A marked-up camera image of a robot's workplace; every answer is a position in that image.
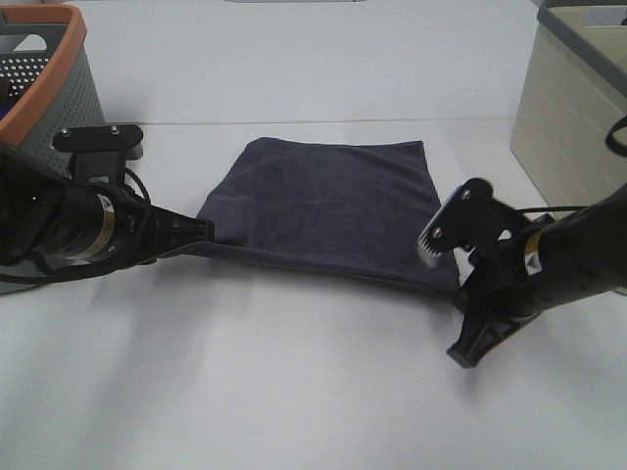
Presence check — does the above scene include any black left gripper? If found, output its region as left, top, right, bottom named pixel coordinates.
left=95, top=193, right=215, bottom=267

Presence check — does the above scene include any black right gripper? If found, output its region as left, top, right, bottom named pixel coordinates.
left=447, top=214, right=554, bottom=367

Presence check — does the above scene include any dark navy towel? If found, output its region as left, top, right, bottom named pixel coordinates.
left=196, top=137, right=459, bottom=296

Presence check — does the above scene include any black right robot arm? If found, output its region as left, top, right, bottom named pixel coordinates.
left=447, top=188, right=626, bottom=368

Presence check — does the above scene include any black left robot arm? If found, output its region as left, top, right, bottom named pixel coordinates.
left=1, top=146, right=215, bottom=294

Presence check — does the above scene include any grey basket with orange rim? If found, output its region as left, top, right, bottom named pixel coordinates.
left=0, top=5, right=107, bottom=295

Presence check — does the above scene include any beige basket with grey rim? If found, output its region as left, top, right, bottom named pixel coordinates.
left=510, top=1, right=626, bottom=206

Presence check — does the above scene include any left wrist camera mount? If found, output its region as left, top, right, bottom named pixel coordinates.
left=52, top=124, right=144, bottom=186

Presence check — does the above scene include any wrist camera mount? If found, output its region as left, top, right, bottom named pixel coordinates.
left=52, top=124, right=144, bottom=186
left=416, top=178, right=530, bottom=268

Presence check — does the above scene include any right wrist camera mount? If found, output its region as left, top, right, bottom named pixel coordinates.
left=416, top=178, right=530, bottom=268

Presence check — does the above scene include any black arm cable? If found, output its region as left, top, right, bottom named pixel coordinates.
left=604, top=115, right=627, bottom=158

